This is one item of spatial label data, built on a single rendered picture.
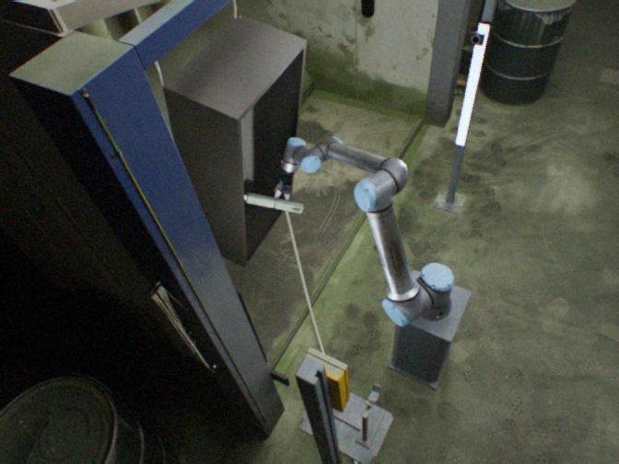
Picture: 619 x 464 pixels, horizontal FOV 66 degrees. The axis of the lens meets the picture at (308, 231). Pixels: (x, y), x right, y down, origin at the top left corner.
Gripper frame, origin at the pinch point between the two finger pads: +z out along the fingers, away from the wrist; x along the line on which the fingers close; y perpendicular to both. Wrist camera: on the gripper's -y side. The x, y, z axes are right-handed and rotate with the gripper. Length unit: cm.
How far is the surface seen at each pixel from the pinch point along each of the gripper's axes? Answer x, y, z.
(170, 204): 48, -113, -57
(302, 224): -34, 74, 56
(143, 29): 59, -112, -98
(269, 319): -14, 2, 88
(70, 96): 67, -131, -87
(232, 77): 37, -21, -66
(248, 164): 16, 60, 10
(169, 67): 81, 141, -15
